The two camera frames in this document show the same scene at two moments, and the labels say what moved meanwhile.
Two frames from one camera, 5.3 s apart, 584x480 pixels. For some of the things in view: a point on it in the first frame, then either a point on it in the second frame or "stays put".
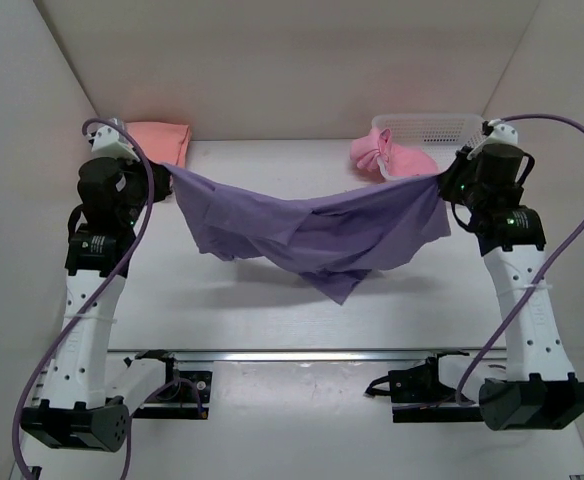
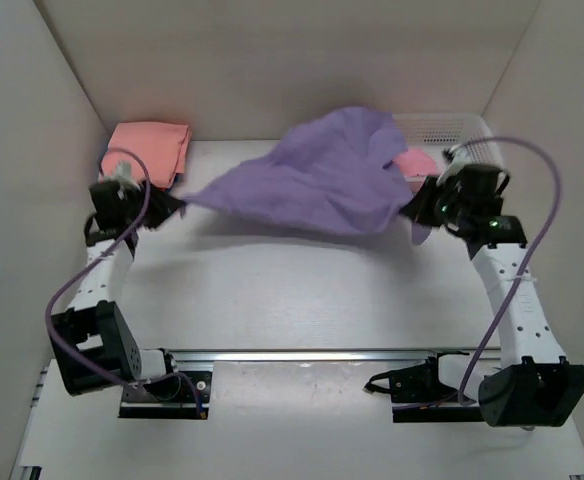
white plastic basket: (441, 134) stays put
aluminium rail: (305, 354) stays put
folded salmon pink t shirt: (167, 143) stays put
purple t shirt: (329, 235) -> (329, 165)
